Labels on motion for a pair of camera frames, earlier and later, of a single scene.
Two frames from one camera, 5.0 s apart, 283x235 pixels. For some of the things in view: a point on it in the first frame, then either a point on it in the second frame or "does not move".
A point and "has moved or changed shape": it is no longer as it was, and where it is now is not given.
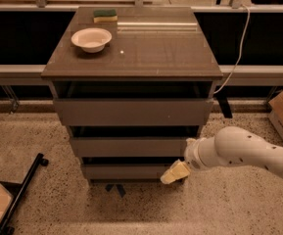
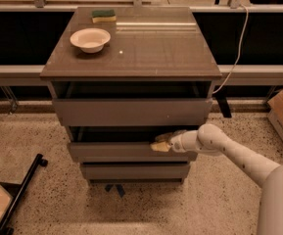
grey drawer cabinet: x=132 y=84 does not move
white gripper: x=192 y=157 to x=176 y=143
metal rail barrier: x=242 y=74 does not move
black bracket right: x=222 y=98 does not move
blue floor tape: x=119 y=189 does not move
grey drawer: x=128 y=147 has moved or changed shape
